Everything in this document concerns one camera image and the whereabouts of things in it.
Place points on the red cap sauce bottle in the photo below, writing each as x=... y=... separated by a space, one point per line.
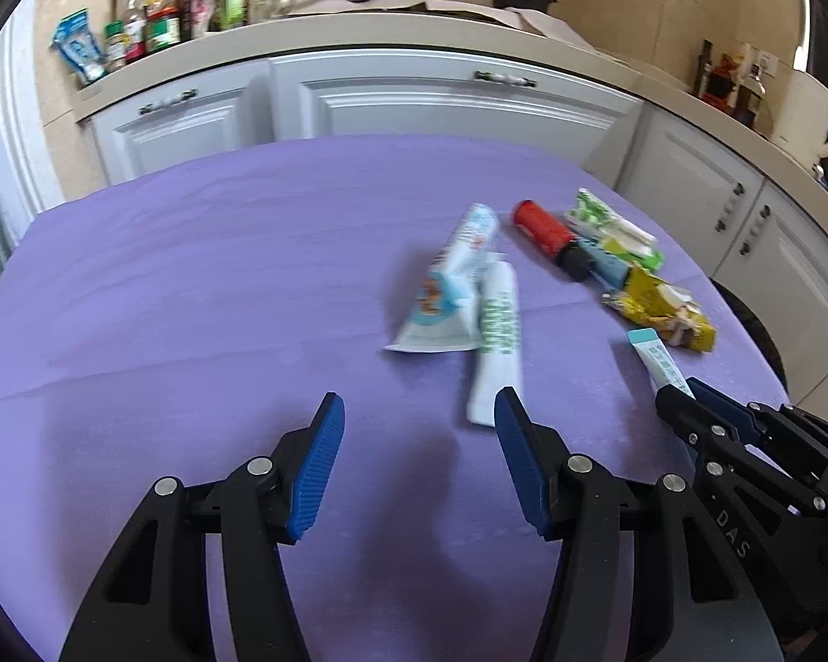
x=134 y=31

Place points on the blue packet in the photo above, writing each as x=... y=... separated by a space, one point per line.
x=79 y=48

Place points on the dark soy sauce bottle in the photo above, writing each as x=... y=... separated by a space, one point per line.
x=751 y=100

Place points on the pink label bottle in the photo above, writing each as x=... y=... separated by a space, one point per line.
x=203 y=10

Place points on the red black bottle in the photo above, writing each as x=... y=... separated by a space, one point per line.
x=542 y=227

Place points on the wide white drawer front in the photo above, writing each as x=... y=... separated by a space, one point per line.
x=455 y=110

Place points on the dark olive oil bottle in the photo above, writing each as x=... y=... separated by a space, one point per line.
x=702 y=72

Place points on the red label bottle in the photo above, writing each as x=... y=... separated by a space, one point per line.
x=721 y=83

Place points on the teal cap tube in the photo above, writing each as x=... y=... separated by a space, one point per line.
x=662 y=362

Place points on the white wall socket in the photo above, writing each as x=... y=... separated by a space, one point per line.
x=768 y=63

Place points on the white electric kettle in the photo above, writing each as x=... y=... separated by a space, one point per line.
x=804 y=114

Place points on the white door frame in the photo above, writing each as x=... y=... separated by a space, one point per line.
x=14 y=117

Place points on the clear glass jar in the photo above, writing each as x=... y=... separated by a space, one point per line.
x=270 y=3

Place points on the white paper sheet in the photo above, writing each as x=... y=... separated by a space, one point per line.
x=386 y=1
x=559 y=31

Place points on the small green cap jar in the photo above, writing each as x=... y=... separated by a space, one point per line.
x=116 y=48

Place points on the white green print tube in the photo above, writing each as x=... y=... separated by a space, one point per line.
x=497 y=338

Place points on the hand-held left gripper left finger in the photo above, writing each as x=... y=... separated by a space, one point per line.
x=317 y=469

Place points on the green white wrapper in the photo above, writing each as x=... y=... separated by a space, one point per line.
x=597 y=214

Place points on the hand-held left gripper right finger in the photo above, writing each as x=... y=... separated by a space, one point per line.
x=521 y=469

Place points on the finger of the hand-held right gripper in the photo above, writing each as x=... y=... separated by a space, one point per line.
x=690 y=420
x=724 y=408

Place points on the black trash bin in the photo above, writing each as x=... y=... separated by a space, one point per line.
x=759 y=345

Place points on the yellow wrapper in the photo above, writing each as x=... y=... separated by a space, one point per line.
x=652 y=303

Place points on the white blue toothpaste tube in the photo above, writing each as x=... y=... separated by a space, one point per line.
x=441 y=296

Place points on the narrow white cabinet door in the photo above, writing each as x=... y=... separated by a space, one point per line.
x=179 y=131

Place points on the beige stone countertop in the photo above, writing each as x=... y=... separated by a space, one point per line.
x=386 y=31

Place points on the green label bottle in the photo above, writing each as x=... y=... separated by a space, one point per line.
x=233 y=10

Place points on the purple tablecloth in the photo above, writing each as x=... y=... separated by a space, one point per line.
x=214 y=289

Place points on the small blue tube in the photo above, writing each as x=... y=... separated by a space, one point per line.
x=604 y=263

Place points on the green label jar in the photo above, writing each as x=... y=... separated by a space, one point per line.
x=163 y=31

